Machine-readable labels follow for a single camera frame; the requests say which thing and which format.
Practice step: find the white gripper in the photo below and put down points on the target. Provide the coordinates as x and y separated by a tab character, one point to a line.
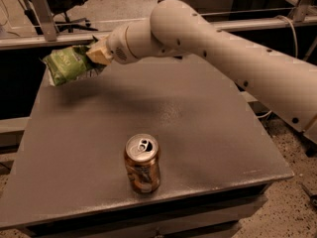
117	47

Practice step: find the green jalapeno chip bag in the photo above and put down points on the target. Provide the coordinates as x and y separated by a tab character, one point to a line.
70	64

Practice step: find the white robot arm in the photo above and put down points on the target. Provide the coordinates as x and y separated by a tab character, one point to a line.
285	85

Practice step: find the black office chair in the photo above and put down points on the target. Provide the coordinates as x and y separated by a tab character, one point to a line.
62	7

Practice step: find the orange soda can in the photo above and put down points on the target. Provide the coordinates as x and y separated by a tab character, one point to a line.
142	163

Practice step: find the metal railing frame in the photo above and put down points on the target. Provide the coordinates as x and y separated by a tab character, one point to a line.
106	15

